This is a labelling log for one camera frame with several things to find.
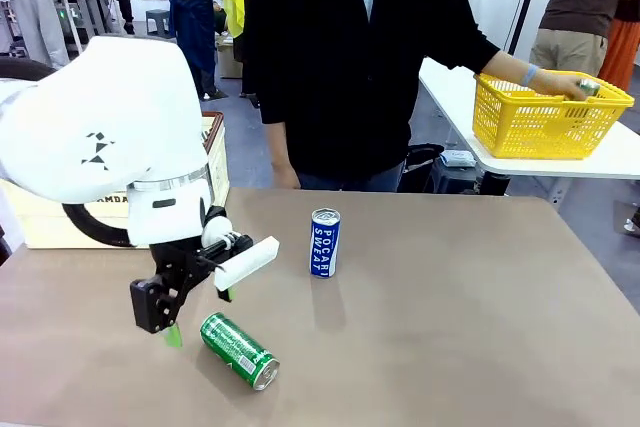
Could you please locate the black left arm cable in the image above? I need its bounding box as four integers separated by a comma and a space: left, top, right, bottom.
62, 201, 139, 248

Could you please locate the yellow plastic shopping basket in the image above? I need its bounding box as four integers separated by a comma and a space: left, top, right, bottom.
472, 71, 635, 161

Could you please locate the person's right hand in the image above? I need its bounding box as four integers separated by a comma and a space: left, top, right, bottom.
272, 160, 302, 191

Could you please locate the person's right forearm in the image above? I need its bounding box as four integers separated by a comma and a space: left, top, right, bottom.
263, 121, 294, 168

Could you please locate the blue Pocari Sweat can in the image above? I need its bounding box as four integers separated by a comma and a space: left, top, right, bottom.
309, 207, 343, 280

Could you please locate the person's left hand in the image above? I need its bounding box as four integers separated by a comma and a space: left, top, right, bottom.
539, 70, 592, 102

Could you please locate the cream folding basket brown rim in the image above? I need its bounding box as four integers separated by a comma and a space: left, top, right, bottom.
0, 111, 231, 251

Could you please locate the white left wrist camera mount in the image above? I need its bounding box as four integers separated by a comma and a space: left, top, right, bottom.
213, 235, 280, 292

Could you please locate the grey workshop desk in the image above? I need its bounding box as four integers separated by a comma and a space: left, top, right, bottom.
49, 0, 126, 56

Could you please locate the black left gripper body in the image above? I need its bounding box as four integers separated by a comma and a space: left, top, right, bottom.
149, 232, 254, 298

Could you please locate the person in black cardigan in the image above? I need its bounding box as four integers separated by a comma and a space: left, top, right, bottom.
242, 0, 501, 193

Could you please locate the person in orange skirt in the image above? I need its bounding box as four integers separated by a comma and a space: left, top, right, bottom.
597, 0, 640, 94

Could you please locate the blue white wipes pack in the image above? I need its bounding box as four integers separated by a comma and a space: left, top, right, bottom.
440, 149, 477, 169

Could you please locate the grey plastic stool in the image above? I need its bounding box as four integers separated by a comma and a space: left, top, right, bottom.
145, 8, 174, 39

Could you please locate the black tripod stand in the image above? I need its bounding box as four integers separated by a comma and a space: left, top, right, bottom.
507, 0, 547, 56

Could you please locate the person in grey trousers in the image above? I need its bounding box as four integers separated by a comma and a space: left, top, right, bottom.
0, 0, 71, 68

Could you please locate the mannequin with navy apron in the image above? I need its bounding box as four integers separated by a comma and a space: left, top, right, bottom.
153, 0, 229, 102

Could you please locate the person's left forearm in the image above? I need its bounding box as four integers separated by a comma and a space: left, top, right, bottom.
480, 49, 544, 93

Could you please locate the brown cardboard box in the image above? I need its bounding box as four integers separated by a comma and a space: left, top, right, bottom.
215, 36, 245, 80

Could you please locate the white left wrist cable connector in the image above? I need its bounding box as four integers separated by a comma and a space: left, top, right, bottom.
201, 205, 234, 248

